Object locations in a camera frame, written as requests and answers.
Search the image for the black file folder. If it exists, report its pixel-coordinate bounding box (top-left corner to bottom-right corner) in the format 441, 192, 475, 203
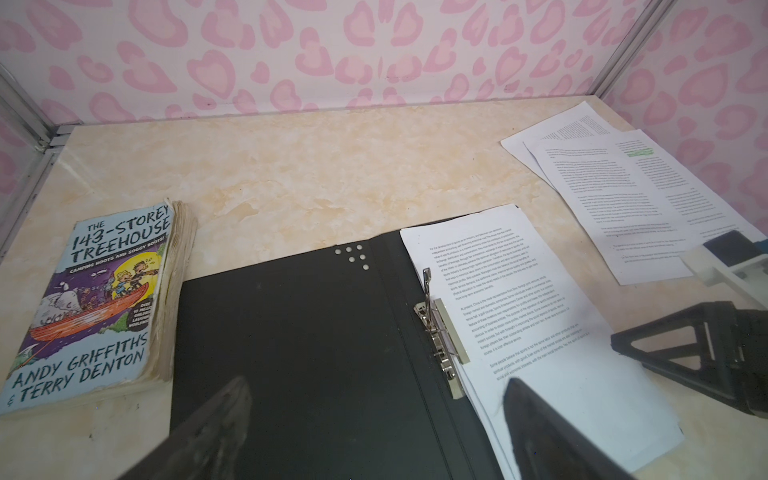
171, 231, 501, 479

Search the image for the colourful paperback book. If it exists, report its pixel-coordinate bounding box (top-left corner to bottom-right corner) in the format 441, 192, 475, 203
1, 200, 198, 417

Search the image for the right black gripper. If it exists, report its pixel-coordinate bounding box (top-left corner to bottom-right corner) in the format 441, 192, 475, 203
611, 301, 767, 419

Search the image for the white sheet green header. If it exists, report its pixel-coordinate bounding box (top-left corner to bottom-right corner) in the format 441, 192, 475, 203
528, 130, 766, 286

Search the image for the white printed sheet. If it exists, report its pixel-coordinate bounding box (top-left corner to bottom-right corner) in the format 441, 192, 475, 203
500, 101, 618, 186
401, 204, 684, 479

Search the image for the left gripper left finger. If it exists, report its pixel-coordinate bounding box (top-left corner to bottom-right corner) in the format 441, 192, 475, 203
121, 376, 252, 479

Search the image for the white printed sheet back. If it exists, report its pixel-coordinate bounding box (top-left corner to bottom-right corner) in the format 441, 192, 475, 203
401, 204, 684, 479

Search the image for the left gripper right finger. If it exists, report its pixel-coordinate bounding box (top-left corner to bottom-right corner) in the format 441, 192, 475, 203
503, 378, 632, 479

